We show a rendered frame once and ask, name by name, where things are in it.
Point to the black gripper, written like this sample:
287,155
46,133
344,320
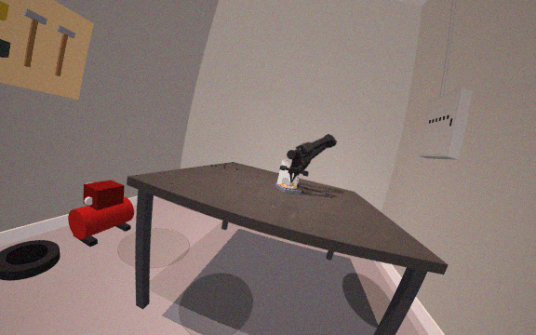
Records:
304,173

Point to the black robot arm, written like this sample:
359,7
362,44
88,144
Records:
308,151

